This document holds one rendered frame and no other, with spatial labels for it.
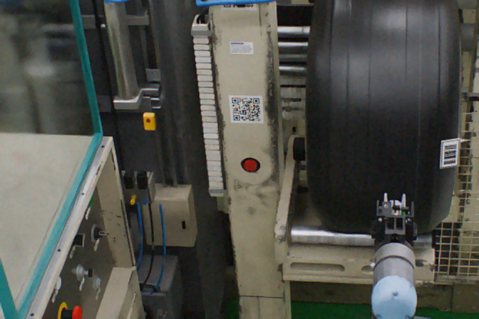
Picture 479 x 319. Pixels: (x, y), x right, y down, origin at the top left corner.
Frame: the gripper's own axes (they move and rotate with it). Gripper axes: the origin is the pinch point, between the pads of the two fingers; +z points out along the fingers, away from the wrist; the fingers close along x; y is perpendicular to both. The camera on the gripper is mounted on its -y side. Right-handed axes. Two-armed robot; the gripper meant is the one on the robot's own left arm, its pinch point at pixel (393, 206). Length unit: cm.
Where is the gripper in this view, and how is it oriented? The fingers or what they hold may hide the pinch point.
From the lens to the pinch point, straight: 194.0
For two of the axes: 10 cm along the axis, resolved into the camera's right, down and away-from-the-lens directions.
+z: 1.4, -4.9, 8.6
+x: -9.9, -0.3, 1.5
